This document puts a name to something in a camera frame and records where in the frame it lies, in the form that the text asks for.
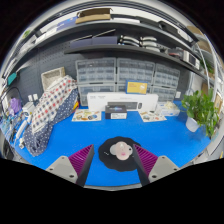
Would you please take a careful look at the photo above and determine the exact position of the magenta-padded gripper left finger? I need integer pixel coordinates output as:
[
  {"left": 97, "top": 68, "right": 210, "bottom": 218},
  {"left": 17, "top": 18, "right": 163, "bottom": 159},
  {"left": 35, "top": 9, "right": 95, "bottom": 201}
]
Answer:
[{"left": 45, "top": 143, "right": 95, "bottom": 188}]

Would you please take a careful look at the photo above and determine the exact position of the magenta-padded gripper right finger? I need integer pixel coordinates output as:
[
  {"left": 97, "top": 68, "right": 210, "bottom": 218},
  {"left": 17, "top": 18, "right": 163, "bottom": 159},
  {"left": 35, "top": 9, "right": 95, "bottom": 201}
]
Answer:
[{"left": 132, "top": 143, "right": 181, "bottom": 187}]

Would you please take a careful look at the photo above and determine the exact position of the pale pink computer mouse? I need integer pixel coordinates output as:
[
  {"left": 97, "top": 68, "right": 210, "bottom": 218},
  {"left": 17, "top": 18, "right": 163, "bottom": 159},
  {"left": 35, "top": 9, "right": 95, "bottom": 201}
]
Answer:
[{"left": 109, "top": 141, "right": 134, "bottom": 161}]

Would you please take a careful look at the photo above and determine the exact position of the black round-eyed mouse pad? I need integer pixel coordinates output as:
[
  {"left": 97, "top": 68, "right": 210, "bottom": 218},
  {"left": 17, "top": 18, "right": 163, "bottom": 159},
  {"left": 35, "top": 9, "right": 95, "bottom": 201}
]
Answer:
[{"left": 97, "top": 135, "right": 143, "bottom": 173}]

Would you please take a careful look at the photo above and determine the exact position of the printed picture leaflet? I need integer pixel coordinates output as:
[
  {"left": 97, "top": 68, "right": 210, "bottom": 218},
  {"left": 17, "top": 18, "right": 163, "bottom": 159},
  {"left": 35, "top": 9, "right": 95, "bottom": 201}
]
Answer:
[
  {"left": 138, "top": 110, "right": 168, "bottom": 123},
  {"left": 71, "top": 109, "right": 102, "bottom": 122}
]

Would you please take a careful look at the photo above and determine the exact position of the white tissue pack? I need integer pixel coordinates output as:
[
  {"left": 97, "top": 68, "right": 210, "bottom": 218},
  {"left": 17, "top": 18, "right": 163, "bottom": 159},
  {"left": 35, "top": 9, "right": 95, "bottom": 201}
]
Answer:
[{"left": 156, "top": 100, "right": 181, "bottom": 117}]

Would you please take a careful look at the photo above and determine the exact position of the small black product box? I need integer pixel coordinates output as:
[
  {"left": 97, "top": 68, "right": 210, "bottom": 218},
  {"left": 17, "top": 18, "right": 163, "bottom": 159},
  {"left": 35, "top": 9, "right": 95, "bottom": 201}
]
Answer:
[{"left": 104, "top": 104, "right": 128, "bottom": 120}]

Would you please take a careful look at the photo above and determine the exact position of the checkered and dotted cloth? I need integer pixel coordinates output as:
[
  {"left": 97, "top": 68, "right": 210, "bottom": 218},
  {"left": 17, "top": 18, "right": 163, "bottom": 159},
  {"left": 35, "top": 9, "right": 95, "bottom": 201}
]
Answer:
[{"left": 23, "top": 74, "right": 80, "bottom": 158}]

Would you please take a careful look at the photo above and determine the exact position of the long white keyboard box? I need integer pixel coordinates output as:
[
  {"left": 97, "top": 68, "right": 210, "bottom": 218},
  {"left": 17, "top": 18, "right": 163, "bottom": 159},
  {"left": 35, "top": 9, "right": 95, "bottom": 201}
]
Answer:
[{"left": 86, "top": 92, "right": 159, "bottom": 113}]

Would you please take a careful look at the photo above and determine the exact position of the white power strip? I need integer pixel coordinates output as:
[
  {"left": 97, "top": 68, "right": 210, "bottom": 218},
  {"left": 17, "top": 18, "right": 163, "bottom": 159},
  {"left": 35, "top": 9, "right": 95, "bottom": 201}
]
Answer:
[{"left": 14, "top": 119, "right": 30, "bottom": 140}]

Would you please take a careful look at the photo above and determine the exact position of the green potted plant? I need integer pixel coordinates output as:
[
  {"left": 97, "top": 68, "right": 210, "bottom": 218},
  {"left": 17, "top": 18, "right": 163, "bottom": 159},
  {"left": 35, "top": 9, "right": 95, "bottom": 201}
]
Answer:
[{"left": 180, "top": 89, "right": 221, "bottom": 138}]

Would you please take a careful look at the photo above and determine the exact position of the white box-shaped device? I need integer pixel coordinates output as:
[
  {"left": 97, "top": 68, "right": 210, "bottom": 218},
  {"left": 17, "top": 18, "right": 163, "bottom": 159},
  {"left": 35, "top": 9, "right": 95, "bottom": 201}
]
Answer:
[{"left": 21, "top": 101, "right": 36, "bottom": 116}]

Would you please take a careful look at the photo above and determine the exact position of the yellow card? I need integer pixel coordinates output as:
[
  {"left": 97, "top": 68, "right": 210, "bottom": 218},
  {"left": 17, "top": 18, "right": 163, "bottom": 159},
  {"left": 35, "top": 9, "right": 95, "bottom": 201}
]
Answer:
[{"left": 125, "top": 80, "right": 149, "bottom": 95}]

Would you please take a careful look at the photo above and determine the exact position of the purple object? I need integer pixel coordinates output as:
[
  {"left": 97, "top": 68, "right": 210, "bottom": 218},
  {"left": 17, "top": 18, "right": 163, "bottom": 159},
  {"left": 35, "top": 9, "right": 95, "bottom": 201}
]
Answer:
[{"left": 9, "top": 97, "right": 23, "bottom": 114}]

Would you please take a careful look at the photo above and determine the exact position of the white wicker basket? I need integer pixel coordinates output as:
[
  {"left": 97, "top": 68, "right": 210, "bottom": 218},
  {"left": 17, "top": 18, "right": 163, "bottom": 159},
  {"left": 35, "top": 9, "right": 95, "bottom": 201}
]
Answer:
[{"left": 40, "top": 66, "right": 66, "bottom": 91}]

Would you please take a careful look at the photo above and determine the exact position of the teal wall-hung object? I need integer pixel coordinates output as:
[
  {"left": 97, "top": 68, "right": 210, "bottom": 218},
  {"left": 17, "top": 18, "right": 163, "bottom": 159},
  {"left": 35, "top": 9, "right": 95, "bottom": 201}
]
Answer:
[{"left": 7, "top": 72, "right": 18, "bottom": 86}]

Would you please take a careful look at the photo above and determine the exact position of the dark wall shelf unit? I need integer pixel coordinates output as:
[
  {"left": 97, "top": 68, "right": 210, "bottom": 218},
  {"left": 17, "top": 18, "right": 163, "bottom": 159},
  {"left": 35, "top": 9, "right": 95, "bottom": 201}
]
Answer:
[{"left": 3, "top": 7, "right": 214, "bottom": 81}]

